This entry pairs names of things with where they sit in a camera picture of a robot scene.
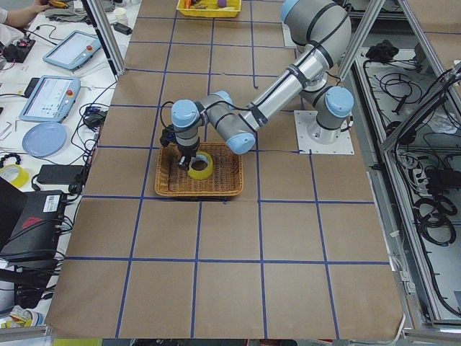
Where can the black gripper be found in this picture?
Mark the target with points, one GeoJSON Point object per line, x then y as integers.
{"type": "Point", "coordinates": [188, 151]}

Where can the yellow clear tape roll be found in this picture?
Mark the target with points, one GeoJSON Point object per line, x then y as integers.
{"type": "Point", "coordinates": [202, 168]}

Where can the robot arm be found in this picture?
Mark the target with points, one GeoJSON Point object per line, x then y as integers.
{"type": "Point", "coordinates": [323, 30]}

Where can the yellow tape roll on desk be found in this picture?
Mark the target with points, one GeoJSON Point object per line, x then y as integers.
{"type": "Point", "coordinates": [15, 175]}

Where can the brown wicker basket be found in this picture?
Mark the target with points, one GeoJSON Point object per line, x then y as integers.
{"type": "Point", "coordinates": [225, 180]}

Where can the black power brick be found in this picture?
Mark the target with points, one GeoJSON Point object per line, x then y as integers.
{"type": "Point", "coordinates": [56, 174]}

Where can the light blue plate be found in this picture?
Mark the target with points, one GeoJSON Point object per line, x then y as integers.
{"type": "Point", "coordinates": [44, 139]}

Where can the lower teach pendant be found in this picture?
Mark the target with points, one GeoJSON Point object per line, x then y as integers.
{"type": "Point", "coordinates": [51, 100]}

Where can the teach pendant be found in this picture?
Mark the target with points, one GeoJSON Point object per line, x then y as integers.
{"type": "Point", "coordinates": [74, 51]}
{"type": "Point", "coordinates": [51, 100]}

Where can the yellow plastic basket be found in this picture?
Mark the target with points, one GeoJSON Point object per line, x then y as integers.
{"type": "Point", "coordinates": [209, 9]}

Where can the upper teach pendant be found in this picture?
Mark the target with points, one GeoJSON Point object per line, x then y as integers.
{"type": "Point", "coordinates": [74, 51]}

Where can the white paper cup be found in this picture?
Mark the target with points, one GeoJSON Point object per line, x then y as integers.
{"type": "Point", "coordinates": [121, 15]}

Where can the black computer case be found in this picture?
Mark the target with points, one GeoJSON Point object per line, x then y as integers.
{"type": "Point", "coordinates": [29, 236]}

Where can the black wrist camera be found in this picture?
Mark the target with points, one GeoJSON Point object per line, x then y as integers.
{"type": "Point", "coordinates": [168, 136]}

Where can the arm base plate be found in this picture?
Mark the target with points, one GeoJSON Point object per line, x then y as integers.
{"type": "Point", "coordinates": [313, 139]}

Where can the aluminium frame post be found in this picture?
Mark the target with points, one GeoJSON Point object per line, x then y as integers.
{"type": "Point", "coordinates": [103, 29]}

